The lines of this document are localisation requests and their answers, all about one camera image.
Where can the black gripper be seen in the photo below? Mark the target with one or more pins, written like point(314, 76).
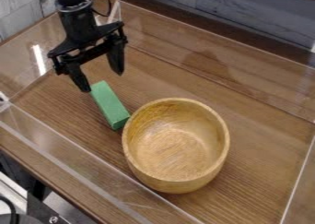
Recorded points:
point(87, 41)

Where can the green rectangular block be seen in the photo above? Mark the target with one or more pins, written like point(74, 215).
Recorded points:
point(110, 105)

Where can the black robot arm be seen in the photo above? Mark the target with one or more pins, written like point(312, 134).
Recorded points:
point(89, 40)

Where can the brown wooden bowl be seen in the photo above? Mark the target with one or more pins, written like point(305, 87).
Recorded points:
point(176, 143)

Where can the clear acrylic corner bracket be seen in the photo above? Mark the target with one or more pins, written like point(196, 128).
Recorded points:
point(113, 17)

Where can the clear acrylic tray enclosure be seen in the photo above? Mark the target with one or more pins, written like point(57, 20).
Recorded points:
point(55, 133)

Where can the black metal table bracket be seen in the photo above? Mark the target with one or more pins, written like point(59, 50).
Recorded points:
point(39, 211)

